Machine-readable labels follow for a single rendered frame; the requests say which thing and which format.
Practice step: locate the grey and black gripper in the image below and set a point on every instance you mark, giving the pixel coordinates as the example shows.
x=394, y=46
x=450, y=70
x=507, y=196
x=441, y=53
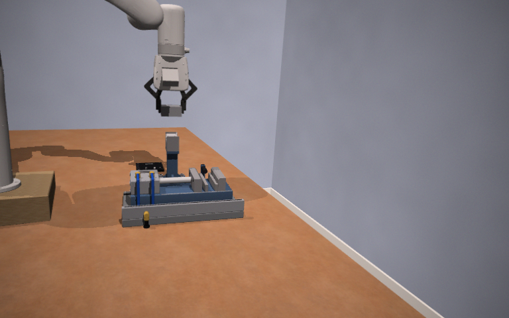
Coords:
x=170, y=61

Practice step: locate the grey flat bar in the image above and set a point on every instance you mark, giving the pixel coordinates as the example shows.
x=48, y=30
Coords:
x=204, y=183
x=213, y=181

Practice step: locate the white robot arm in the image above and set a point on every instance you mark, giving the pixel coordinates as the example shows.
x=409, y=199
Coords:
x=169, y=20

